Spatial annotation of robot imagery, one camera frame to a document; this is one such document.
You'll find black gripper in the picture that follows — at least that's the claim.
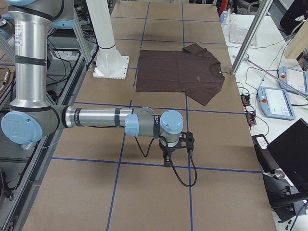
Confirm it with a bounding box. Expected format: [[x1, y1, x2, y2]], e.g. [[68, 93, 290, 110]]
[[160, 143, 174, 167]]

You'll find brown t-shirt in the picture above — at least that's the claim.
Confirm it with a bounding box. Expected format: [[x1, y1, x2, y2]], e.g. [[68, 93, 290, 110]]
[[136, 43, 225, 106]]

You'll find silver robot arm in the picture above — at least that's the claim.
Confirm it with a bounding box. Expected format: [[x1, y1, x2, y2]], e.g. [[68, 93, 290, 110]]
[[1, 0, 188, 167]]

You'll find black box with label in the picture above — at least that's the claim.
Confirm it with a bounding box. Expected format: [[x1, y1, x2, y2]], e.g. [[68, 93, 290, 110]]
[[252, 134, 272, 172]]

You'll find orange black connector board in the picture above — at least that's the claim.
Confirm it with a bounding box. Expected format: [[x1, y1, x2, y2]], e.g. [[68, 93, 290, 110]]
[[240, 94, 251, 106]]

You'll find black monitor with stand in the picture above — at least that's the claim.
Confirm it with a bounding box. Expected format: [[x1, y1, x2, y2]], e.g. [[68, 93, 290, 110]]
[[263, 118, 308, 221]]

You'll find near teach pendant tablet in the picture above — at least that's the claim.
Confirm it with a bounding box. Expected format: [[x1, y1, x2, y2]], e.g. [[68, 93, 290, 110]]
[[257, 87, 295, 120]]

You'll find teach pendant tablet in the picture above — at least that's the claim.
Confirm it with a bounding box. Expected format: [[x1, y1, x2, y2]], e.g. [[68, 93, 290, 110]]
[[278, 66, 308, 95], [257, 87, 295, 120]]

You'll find clear plastic bag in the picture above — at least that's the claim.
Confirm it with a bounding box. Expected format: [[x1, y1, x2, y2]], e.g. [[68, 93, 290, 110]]
[[229, 25, 249, 44]]

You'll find far teach pendant tablet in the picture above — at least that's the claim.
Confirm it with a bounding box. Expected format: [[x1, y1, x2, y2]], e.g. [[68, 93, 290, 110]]
[[278, 66, 308, 95]]

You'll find wooden plank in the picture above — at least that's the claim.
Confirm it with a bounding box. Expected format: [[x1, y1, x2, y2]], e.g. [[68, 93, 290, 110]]
[[284, 20, 308, 59]]

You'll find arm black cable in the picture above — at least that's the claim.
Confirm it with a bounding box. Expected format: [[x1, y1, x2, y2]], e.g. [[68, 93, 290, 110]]
[[134, 136, 198, 187]]

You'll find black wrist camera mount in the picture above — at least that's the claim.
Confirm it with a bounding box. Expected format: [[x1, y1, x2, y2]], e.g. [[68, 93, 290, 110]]
[[178, 131, 194, 151]]

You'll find white pedestal column base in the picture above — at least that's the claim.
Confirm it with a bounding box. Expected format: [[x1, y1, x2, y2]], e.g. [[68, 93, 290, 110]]
[[86, 0, 129, 79]]

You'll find aluminium frame post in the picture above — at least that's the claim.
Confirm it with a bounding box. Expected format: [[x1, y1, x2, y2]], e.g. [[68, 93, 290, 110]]
[[231, 0, 273, 75]]

